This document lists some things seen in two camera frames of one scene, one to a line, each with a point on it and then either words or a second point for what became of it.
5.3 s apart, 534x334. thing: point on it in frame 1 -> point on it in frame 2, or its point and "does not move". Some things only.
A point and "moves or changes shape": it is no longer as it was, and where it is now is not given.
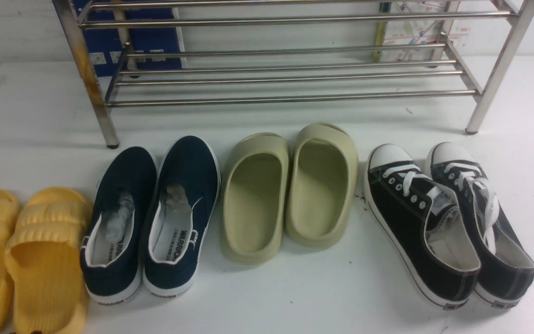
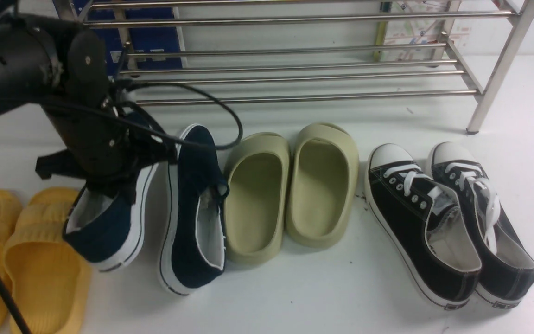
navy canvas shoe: (110, 265) moves or changes shape
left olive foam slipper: (256, 188) does not move
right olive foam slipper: (323, 171) does not move
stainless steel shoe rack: (137, 53) does not move
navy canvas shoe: (187, 189) moves or changes shape
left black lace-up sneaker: (428, 223) does not move
